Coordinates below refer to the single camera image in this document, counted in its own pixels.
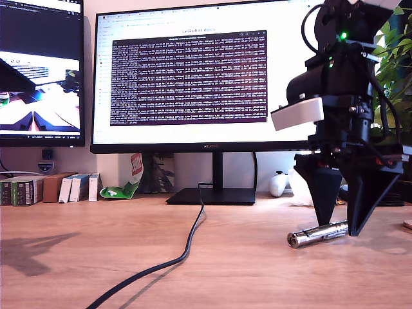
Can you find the black Huawei computer monitor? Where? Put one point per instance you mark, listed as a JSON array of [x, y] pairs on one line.
[[193, 135]]

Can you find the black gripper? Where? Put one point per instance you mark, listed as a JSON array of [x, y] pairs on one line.
[[360, 128]]

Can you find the brown cardboard box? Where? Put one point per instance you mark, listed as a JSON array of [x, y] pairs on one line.
[[51, 188]]

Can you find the green and white box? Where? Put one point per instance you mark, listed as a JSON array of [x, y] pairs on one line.
[[27, 192], [6, 193]]

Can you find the green leafy plant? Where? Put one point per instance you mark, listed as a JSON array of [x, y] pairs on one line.
[[396, 64]]

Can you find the blue and white box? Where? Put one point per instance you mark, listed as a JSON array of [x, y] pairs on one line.
[[77, 188], [93, 188], [64, 190]]

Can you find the white game controller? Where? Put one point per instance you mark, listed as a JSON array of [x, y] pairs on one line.
[[278, 185]]

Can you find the green Jenkki gum bag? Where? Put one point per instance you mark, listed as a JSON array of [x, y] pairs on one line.
[[120, 191]]

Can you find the pale grey camera box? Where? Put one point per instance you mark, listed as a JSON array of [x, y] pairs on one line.
[[297, 114]]

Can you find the white plastic bag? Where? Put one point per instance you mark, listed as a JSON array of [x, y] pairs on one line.
[[301, 193]]

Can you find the grey patterned card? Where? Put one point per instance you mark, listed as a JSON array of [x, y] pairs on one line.
[[159, 175]]

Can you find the black ASUS computer monitor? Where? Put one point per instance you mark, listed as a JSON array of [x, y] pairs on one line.
[[42, 29]]

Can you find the round wooden coaster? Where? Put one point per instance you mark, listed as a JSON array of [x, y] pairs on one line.
[[408, 224]]

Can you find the metallic laser pointer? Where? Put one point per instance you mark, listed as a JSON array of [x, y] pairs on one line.
[[309, 236]]

